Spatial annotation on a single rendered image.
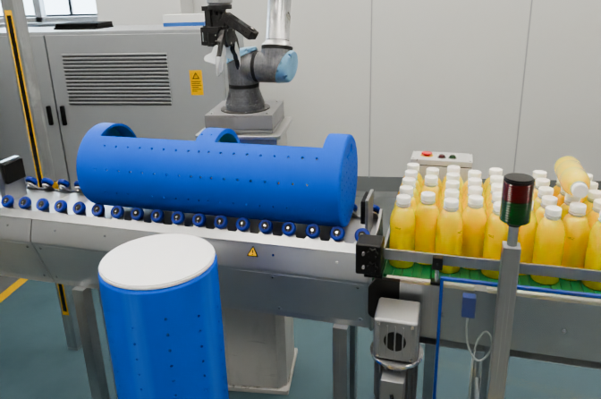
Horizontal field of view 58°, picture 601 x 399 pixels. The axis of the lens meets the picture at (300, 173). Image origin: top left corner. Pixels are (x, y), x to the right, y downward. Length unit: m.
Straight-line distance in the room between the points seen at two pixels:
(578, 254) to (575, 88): 3.12
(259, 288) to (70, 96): 2.17
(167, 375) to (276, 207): 0.55
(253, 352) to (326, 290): 0.80
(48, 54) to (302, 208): 2.38
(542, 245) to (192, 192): 1.00
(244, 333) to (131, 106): 1.66
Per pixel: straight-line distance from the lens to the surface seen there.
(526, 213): 1.25
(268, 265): 1.70
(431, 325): 1.58
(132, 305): 1.31
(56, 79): 3.64
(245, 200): 1.64
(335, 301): 1.74
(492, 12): 4.41
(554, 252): 1.55
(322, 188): 1.54
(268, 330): 2.35
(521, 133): 4.61
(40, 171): 2.63
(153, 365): 1.39
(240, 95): 2.06
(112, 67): 3.45
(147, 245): 1.47
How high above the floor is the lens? 1.65
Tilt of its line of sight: 19 degrees down
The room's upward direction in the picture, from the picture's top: 2 degrees counter-clockwise
